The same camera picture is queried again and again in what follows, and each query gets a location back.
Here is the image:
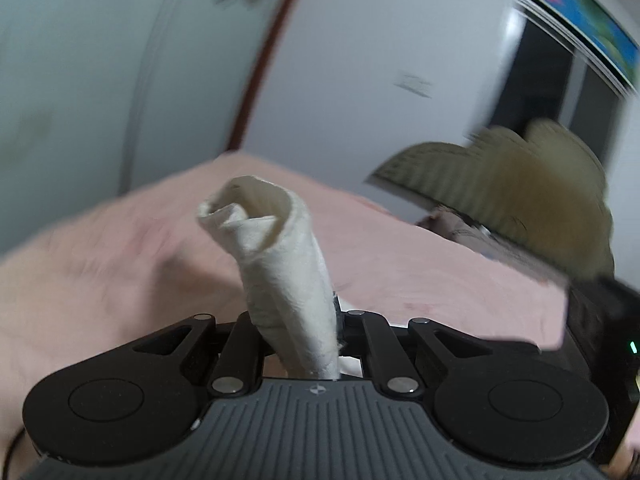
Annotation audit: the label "dark window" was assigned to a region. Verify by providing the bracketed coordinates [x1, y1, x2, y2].
[492, 7, 632, 173]

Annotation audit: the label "frosted floral wardrobe door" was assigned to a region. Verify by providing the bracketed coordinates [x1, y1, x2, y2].
[0, 0, 306, 256]

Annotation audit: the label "white pants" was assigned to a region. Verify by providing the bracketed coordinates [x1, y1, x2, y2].
[196, 175, 346, 380]

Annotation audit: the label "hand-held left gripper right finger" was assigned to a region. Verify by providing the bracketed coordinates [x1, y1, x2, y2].
[332, 297, 543, 399]

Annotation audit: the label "green padded headboard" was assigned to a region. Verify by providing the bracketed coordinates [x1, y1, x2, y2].
[366, 119, 617, 281]

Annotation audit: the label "pink blanket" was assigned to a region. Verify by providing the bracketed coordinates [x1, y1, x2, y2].
[0, 152, 571, 480]

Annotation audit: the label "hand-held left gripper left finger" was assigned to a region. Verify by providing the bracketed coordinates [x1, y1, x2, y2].
[125, 311, 265, 399]

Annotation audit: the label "brown wooden wardrobe frame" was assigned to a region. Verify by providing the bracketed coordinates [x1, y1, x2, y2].
[227, 0, 322, 153]

